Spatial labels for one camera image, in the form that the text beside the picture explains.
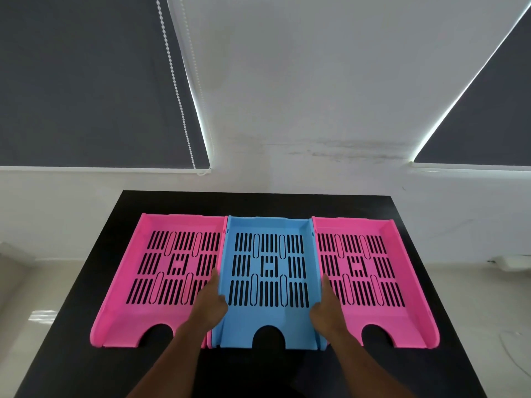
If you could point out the person's right hand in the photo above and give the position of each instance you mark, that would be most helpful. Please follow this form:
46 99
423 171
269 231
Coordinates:
327 315

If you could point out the person's left forearm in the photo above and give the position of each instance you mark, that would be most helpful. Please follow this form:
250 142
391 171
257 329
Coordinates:
170 364

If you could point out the grey roller blind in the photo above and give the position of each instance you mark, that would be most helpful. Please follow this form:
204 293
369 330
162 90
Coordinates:
83 78
489 120

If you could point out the white floor box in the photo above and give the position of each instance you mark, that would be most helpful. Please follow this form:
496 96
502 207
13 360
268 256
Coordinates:
514 262

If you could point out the blue plastic paper tray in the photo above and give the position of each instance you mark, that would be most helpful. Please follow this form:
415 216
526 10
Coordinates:
269 323

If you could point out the person's left thumb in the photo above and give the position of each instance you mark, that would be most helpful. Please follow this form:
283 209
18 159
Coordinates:
222 307

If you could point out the person's right forearm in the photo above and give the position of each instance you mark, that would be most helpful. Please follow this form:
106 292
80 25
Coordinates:
365 368

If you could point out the person's left hand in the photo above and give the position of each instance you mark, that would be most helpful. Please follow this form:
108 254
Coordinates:
209 308

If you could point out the person's right thumb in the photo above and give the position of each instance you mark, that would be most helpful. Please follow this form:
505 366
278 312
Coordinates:
315 312

